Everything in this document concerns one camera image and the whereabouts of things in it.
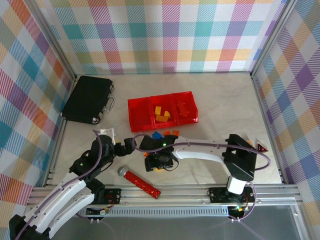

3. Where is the aluminum frame cross rail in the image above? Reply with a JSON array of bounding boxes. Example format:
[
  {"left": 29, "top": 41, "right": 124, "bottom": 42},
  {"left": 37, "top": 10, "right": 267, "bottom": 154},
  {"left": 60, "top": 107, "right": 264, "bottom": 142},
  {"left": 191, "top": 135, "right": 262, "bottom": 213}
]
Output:
[{"left": 26, "top": 183, "right": 305, "bottom": 208}]

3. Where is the black carrying case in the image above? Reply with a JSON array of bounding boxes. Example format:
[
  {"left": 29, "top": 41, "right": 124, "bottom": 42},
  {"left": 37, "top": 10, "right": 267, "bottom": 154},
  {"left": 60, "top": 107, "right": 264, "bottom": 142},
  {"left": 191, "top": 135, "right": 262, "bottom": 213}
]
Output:
[{"left": 61, "top": 75, "right": 117, "bottom": 125}]

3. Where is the grey metal base panel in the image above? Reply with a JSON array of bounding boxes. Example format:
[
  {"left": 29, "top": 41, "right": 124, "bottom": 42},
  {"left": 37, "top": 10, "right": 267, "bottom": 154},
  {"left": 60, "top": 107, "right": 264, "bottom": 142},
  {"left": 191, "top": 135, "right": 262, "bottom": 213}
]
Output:
[{"left": 32, "top": 216, "right": 301, "bottom": 240}]

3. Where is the small connector board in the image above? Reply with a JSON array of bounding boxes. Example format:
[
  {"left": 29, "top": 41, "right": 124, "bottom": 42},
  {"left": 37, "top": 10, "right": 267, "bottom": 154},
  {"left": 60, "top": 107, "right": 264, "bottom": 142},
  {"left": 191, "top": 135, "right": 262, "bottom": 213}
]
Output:
[
  {"left": 86, "top": 206, "right": 111, "bottom": 216},
  {"left": 228, "top": 205, "right": 246, "bottom": 218}
]

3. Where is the aluminum frame post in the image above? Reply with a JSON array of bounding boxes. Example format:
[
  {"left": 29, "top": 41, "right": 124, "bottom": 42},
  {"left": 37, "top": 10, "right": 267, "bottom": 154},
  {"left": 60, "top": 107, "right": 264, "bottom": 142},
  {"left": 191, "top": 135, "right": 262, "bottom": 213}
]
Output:
[
  {"left": 249, "top": 0, "right": 297, "bottom": 80},
  {"left": 31, "top": 0, "right": 77, "bottom": 82}
]

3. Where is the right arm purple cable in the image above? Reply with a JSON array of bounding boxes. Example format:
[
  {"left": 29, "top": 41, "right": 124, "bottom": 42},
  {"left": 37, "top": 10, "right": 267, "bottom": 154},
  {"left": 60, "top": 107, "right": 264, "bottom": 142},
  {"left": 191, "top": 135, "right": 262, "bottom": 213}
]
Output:
[{"left": 133, "top": 134, "right": 272, "bottom": 222}]

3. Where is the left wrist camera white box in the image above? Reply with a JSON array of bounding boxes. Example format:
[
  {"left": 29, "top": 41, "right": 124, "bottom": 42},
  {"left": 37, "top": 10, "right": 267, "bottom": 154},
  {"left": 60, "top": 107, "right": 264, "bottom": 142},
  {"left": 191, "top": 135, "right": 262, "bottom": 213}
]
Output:
[{"left": 99, "top": 127, "right": 118, "bottom": 146}]

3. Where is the red triangle warning sticker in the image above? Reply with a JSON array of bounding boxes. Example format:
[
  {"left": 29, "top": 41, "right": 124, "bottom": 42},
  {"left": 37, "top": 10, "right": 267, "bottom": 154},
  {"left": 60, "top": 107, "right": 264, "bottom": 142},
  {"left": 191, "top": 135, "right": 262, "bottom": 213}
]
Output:
[{"left": 255, "top": 141, "right": 268, "bottom": 153}]

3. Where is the orange lattice lego piece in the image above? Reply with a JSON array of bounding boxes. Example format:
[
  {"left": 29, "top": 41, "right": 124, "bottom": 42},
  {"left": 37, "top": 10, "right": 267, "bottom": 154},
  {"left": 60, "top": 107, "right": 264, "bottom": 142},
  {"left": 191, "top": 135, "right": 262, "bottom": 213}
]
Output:
[{"left": 175, "top": 100, "right": 191, "bottom": 118}]

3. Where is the red glitter toy microphone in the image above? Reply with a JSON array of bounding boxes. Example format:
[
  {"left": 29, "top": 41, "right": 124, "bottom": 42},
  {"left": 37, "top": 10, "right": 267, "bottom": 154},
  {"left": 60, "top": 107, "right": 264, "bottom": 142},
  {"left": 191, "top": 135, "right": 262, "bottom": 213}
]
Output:
[{"left": 117, "top": 166, "right": 162, "bottom": 200}]

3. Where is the perforated metal cable duct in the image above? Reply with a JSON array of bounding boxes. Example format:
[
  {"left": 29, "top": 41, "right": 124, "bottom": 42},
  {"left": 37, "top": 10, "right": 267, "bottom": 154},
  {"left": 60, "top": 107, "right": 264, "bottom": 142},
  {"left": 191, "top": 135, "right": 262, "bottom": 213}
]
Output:
[{"left": 39, "top": 206, "right": 251, "bottom": 218}]

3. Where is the red plastic bin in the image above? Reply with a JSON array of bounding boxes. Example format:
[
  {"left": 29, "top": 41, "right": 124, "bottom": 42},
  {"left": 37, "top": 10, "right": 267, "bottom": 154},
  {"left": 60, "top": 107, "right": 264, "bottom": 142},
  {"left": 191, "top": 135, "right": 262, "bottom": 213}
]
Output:
[
  {"left": 172, "top": 91, "right": 200, "bottom": 125},
  {"left": 149, "top": 94, "right": 179, "bottom": 130},
  {"left": 127, "top": 96, "right": 155, "bottom": 133}
]

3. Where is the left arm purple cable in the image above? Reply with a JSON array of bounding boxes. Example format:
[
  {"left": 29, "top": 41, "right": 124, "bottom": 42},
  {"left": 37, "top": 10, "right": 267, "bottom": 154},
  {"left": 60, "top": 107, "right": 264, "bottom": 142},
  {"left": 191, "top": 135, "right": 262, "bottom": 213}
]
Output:
[{"left": 14, "top": 129, "right": 115, "bottom": 240}]

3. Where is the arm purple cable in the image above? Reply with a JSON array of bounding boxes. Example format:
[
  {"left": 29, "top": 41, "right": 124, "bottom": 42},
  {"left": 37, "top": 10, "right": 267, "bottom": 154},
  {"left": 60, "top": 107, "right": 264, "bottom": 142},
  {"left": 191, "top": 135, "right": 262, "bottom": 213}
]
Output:
[
  {"left": 14, "top": 129, "right": 115, "bottom": 240},
  {"left": 133, "top": 134, "right": 272, "bottom": 222}
]

